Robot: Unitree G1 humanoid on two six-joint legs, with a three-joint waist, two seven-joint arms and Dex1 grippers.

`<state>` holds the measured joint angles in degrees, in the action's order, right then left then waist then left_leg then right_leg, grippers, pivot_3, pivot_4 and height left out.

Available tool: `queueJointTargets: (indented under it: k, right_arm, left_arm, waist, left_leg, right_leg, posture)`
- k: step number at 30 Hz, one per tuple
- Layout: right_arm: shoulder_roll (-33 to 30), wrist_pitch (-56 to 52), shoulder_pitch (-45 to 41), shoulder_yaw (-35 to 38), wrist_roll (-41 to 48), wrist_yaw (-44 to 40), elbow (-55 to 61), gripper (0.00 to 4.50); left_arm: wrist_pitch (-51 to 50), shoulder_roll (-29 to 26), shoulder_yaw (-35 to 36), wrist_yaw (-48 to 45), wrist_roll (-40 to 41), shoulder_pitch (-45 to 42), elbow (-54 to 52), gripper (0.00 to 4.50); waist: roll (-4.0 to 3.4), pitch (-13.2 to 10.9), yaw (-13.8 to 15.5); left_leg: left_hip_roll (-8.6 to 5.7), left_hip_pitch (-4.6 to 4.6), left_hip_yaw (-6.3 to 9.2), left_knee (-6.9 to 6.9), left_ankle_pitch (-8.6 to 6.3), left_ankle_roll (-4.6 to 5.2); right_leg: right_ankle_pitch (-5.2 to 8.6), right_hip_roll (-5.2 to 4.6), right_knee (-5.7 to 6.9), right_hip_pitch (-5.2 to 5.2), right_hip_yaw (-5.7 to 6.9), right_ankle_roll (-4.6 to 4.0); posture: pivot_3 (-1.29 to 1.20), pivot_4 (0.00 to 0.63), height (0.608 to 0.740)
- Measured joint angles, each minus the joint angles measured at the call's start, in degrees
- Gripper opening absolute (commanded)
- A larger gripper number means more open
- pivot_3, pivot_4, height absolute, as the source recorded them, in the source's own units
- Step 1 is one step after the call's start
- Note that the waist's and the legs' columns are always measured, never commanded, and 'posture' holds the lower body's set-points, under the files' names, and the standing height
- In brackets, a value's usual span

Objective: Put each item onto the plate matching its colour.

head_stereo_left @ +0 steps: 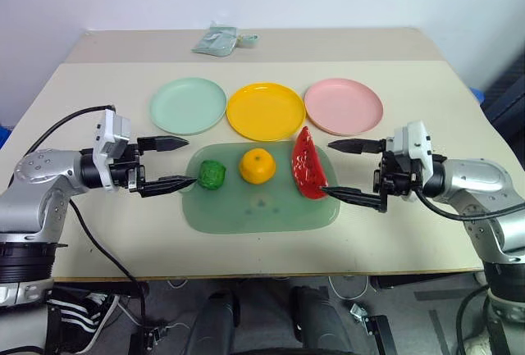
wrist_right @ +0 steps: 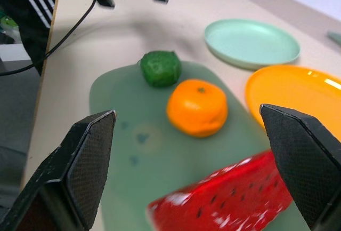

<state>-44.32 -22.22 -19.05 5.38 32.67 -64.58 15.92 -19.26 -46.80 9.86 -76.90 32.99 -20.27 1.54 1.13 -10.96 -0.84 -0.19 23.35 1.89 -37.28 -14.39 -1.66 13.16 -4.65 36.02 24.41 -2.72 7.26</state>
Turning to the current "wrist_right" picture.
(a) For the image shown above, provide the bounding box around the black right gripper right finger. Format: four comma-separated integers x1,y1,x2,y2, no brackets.
259,103,341,231

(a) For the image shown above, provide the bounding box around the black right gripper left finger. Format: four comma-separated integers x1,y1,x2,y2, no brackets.
0,109,117,231

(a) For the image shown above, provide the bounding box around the orange plate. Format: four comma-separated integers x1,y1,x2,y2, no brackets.
245,65,341,133

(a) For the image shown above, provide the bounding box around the green toy vegetable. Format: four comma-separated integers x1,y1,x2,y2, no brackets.
140,51,182,88

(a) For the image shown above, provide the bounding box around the light green plate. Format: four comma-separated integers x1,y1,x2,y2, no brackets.
204,19,301,70

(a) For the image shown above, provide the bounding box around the green cutting mat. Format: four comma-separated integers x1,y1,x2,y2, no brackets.
89,60,272,231

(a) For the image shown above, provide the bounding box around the black white-striped garment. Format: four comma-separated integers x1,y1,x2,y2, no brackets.
0,0,58,76

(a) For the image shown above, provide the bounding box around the red watermelon slice toy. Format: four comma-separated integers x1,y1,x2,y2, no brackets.
147,149,295,231

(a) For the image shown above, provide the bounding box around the orange toy tangerine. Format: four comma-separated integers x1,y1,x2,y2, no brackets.
166,78,229,139

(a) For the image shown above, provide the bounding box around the grey-green flat object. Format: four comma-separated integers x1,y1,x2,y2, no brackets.
327,30,341,44

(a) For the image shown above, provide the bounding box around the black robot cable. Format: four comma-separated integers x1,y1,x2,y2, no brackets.
0,0,97,77

